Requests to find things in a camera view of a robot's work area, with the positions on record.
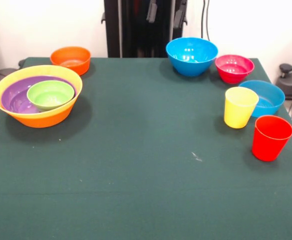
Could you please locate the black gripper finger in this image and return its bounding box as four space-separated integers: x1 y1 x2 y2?
173 0 188 29
145 0 159 24

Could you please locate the small green bowl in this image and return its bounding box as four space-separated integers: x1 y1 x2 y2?
26 80 75 112

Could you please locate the large yellow bowl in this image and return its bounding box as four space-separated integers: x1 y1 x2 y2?
0 64 83 129

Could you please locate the purple bowl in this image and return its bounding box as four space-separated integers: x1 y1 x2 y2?
0 75 77 115

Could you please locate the deep blue bowl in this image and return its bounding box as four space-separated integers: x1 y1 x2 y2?
165 36 220 77

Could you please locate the small pink bowl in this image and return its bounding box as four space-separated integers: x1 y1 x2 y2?
215 54 256 85

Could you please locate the small orange bowl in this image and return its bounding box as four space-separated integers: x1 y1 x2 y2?
49 46 92 76

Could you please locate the yellow cup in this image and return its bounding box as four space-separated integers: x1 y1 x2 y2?
223 86 260 130

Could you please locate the shallow blue bowl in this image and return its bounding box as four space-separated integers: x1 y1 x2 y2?
238 79 286 119

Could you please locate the red cup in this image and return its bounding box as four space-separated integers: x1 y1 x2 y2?
251 115 292 163

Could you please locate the dark green tablecloth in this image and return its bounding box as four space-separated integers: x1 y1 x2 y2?
0 56 292 240

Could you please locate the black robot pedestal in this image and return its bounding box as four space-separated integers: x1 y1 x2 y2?
101 0 189 59

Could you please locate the black wall cable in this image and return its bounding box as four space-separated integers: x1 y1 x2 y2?
201 0 211 41

